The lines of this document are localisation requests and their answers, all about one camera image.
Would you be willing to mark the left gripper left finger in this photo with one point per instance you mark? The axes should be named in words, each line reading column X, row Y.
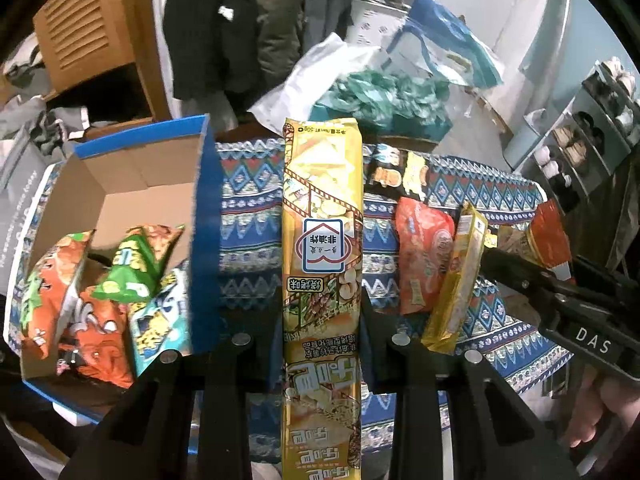
column 251, row 345

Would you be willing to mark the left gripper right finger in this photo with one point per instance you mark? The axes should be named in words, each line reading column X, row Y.
column 393, row 361

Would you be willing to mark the yellow long cracker pack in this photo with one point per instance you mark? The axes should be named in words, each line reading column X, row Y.
column 444, row 324

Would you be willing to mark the teal snack bag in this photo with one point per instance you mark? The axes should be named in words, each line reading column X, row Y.
column 163, row 323

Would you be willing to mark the small black yellow snack bag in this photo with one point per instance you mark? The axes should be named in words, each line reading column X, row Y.
column 542, row 242

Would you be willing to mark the green pea snack bag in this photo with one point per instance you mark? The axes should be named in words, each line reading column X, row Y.
column 138, row 264

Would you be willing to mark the orange red snack bag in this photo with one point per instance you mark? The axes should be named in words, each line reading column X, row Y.
column 93, row 343

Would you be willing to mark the yellow long biscuit pack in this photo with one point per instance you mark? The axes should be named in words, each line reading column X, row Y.
column 322, row 224

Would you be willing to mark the black chip snack bag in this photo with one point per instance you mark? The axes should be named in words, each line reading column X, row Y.
column 395, row 173

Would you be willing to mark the orange snack bag green label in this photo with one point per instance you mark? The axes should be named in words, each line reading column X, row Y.
column 46, row 289

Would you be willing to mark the person's right hand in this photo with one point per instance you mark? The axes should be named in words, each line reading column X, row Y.
column 597, row 394

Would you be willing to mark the blue cardboard box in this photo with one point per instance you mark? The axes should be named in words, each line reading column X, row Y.
column 166, row 173

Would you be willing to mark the shoe rack with shoes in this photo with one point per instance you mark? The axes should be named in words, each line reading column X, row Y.
column 579, row 147

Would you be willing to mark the teal box with paper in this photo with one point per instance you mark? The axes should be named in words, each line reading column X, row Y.
column 388, row 104

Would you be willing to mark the white plastic bag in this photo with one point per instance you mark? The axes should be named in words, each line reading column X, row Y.
column 311, row 78

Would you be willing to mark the blue white shopping bag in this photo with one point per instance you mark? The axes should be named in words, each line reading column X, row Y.
column 434, row 42

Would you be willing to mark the dark hanging jackets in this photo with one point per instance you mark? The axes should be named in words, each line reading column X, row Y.
column 242, row 48

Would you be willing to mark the white bucket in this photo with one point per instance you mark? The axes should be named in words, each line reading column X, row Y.
column 372, row 21

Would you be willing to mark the pile of grey clothes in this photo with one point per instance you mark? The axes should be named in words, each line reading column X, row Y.
column 24, row 84

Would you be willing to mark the wooden louvered wardrobe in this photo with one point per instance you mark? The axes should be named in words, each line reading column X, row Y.
column 97, row 53

